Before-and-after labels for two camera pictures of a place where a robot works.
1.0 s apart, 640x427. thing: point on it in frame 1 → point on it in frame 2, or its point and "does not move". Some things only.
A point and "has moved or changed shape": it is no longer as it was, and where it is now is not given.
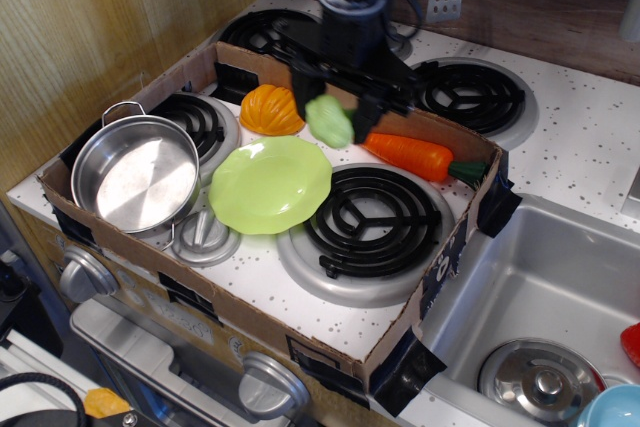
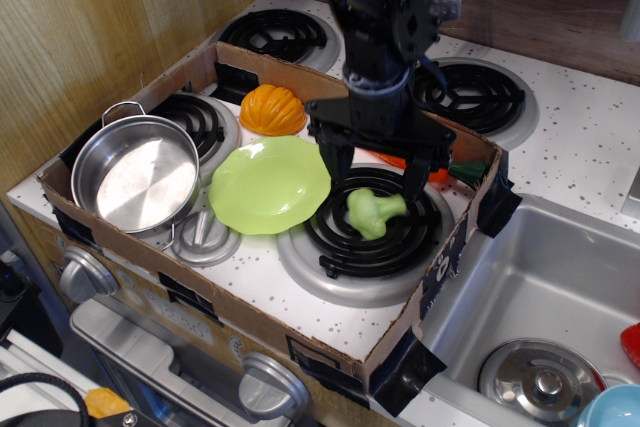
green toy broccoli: (329, 121) has moved or changed shape
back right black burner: (480, 97) does not move
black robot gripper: (349, 51) → (379, 116)
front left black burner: (211, 123) does not move
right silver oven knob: (270, 388) does not move
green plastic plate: (269, 184) does not move
